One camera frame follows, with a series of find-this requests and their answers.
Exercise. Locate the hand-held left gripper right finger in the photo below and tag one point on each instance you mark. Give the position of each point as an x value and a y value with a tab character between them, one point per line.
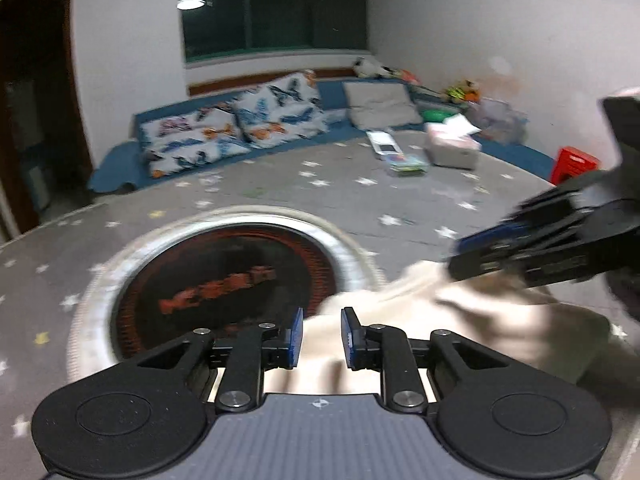
348	336

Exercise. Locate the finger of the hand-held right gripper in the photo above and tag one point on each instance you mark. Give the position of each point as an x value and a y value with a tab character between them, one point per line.
500	261
492	239

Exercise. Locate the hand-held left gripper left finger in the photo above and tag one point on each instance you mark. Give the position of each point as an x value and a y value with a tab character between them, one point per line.
296	336

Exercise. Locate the cream cloth garment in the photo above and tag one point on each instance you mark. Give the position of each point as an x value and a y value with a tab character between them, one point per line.
480	325

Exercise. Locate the red plastic crate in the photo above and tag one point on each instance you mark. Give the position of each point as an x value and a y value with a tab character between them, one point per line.
575	162

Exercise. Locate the white and pink box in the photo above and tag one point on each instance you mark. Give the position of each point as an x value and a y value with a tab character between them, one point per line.
452	149

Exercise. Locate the colourful picture book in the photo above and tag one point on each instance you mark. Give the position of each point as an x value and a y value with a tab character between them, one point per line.
407	164

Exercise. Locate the green plastic item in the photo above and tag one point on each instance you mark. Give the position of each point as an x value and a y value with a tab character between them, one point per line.
433	115

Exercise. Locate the white flat toy device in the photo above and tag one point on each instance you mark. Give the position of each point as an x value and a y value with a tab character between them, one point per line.
384	144

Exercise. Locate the orange and yellow toy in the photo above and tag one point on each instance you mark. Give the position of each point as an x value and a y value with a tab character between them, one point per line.
462	91

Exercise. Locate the grey plain pillow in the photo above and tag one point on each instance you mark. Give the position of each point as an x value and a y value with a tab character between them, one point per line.
380	104

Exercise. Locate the white plush toy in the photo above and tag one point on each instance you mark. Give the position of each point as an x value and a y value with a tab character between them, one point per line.
372	67

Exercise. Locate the blue floor sofa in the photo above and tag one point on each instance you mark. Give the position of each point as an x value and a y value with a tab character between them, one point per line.
332	92

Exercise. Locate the large butterfly-print pillow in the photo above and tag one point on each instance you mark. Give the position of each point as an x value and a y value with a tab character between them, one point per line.
192	142

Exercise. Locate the small butterfly-print pillow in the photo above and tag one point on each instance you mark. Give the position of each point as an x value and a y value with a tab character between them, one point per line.
277	110

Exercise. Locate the dark window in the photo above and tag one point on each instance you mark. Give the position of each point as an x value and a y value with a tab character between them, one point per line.
280	5

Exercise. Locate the dark brown door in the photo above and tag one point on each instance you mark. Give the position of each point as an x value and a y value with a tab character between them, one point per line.
35	110

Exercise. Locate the wooden wall ledge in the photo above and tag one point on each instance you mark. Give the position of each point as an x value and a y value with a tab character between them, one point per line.
265	80

